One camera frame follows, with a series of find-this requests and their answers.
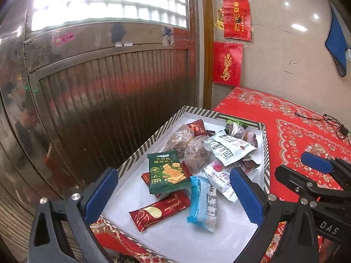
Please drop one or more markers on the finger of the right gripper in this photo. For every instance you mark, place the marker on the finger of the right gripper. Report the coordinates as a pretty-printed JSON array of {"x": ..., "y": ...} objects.
[
  {"x": 315, "y": 162},
  {"x": 305, "y": 187}
]

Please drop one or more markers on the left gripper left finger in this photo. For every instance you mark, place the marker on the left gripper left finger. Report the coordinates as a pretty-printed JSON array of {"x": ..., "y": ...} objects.
[{"x": 84, "y": 209}]

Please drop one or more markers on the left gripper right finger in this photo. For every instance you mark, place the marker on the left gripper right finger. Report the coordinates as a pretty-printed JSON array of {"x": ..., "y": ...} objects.
[{"x": 260, "y": 210}]

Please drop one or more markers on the white strawberry snack packet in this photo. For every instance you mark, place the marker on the white strawberry snack packet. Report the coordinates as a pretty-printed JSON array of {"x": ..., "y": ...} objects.
[{"x": 219, "y": 175}]

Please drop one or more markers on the clear bag of brown snacks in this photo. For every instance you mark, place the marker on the clear bag of brown snacks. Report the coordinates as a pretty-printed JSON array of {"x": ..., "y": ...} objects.
[{"x": 190, "y": 148}]

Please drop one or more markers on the blue white snack packet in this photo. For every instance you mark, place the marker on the blue white snack packet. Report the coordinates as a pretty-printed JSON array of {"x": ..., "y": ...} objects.
[{"x": 203, "y": 203}]

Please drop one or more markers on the white green-print snack packet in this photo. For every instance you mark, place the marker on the white green-print snack packet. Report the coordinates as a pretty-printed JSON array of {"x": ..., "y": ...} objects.
[{"x": 228, "y": 149}]

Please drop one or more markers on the dark red gold snack bar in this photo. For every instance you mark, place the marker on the dark red gold snack bar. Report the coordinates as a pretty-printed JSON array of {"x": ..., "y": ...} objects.
[{"x": 145, "y": 217}]

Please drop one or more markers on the red floral tablecloth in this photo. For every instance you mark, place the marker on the red floral tablecloth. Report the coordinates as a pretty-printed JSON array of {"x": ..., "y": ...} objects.
[{"x": 288, "y": 137}]

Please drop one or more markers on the clear wrapped dark candies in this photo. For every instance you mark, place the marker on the clear wrapped dark candies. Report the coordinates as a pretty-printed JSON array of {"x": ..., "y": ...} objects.
[{"x": 237, "y": 131}]

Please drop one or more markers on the striped cardboard snack box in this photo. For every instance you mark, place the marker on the striped cardboard snack box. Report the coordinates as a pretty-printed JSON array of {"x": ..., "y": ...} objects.
[{"x": 174, "y": 239}]

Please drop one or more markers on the green cracker packet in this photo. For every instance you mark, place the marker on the green cracker packet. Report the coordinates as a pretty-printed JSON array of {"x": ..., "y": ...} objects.
[{"x": 161, "y": 158}]

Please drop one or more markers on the small red candy packet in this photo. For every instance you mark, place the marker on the small red candy packet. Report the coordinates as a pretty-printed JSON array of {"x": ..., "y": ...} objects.
[{"x": 198, "y": 128}]

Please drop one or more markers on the metal door with window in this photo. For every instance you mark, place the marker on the metal door with window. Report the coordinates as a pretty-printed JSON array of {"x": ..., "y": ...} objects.
[{"x": 84, "y": 84}]

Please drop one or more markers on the blue cloth on wall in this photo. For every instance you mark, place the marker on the blue cloth on wall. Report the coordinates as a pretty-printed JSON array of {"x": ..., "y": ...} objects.
[{"x": 336, "y": 44}]

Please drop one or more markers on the lower red wall envelope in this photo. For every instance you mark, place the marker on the lower red wall envelope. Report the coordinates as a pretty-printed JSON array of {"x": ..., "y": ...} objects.
[{"x": 227, "y": 63}]

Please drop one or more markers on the upper red wall decoration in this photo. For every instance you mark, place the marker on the upper red wall decoration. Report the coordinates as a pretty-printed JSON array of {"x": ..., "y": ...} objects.
[{"x": 234, "y": 18}]

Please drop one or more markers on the wooden door frame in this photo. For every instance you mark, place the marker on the wooden door frame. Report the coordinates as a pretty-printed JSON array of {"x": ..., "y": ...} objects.
[{"x": 208, "y": 39}]

